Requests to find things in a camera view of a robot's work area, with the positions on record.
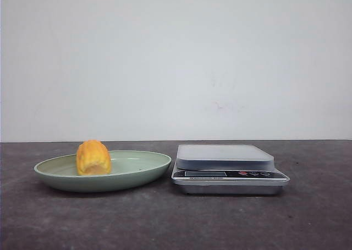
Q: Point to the light green plate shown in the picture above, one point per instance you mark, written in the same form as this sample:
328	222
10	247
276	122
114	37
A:
130	168

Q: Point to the yellow corn cob piece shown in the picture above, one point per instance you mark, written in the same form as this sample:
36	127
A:
93	158

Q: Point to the silver digital kitchen scale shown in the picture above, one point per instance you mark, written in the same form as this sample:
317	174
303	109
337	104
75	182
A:
226	169

